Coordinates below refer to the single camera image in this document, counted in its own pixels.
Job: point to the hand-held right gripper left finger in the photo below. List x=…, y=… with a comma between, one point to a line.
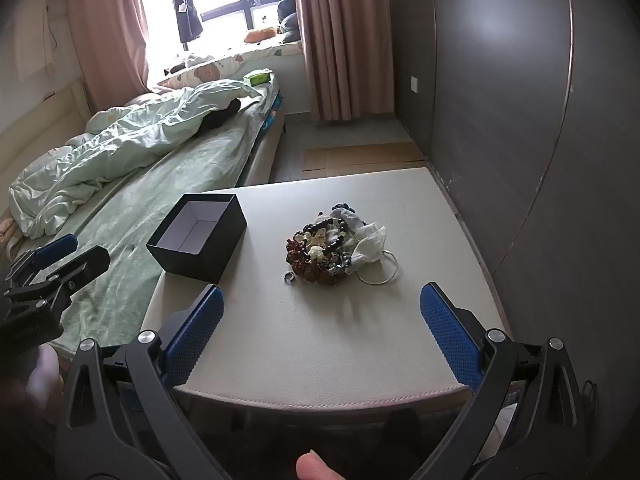
x=195, y=330

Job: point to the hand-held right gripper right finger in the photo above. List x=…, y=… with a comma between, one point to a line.
x=450, y=335

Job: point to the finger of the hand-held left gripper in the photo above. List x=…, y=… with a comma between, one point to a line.
x=52, y=250
x=82, y=265

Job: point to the black cardboard box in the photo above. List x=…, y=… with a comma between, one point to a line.
x=200, y=260

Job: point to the thin silver bangle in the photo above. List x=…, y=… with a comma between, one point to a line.
x=380, y=283

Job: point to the person's left hand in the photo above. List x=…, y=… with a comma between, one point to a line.
x=45, y=380

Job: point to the person's right hand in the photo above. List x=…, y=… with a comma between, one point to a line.
x=317, y=467

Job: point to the bed with green sheet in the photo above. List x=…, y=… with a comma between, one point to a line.
x=150, y=195

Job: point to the pale green duvet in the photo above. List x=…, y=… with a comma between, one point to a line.
x=100, y=160

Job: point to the white crumpled cloth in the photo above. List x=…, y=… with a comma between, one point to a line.
x=368, y=249

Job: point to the beige bed headboard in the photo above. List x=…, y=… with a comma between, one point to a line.
x=45, y=125

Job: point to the flat brown cardboard sheet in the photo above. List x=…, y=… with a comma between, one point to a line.
x=360, y=157

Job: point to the black item on bed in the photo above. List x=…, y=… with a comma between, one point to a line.
x=222, y=115

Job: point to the pink curtain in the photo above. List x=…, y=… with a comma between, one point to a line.
x=345, y=40
x=107, y=25

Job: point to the green tissue packet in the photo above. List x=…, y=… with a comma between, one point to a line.
x=257, y=78

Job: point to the orange plush toy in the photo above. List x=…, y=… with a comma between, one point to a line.
x=259, y=35

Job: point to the dark plush cushion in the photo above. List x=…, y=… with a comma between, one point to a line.
x=289, y=20

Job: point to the white wall outlet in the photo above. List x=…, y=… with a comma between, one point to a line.
x=414, y=85

